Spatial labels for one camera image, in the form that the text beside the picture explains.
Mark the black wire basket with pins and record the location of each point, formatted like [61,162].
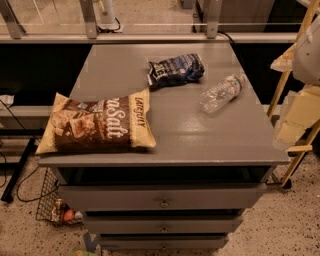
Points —
[49,193]

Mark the black metal stand leg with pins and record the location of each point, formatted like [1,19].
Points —
[17,171]

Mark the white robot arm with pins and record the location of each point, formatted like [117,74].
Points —
[303,60]

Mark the bottom grey drawer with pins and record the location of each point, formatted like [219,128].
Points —
[161,242]

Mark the green item on floor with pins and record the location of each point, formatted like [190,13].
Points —
[80,252]

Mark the snack items in basket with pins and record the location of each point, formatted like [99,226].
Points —
[61,213]

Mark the middle grey drawer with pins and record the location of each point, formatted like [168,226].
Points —
[162,224]

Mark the brown chip bag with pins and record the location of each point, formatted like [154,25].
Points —
[91,126]

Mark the grey drawer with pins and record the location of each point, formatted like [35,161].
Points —
[162,224]
[161,242]
[158,198]

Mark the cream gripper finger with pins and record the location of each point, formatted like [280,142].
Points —
[284,62]
[299,112]

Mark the clear plastic water bottle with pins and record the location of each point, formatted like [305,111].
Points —
[216,97]

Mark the metal railing frame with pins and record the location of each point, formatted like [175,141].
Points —
[103,21]

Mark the blue chip bag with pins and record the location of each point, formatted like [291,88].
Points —
[175,71]

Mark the top grey drawer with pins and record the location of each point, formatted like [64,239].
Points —
[158,198]

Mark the grey drawer cabinet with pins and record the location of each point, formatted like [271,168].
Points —
[192,148]

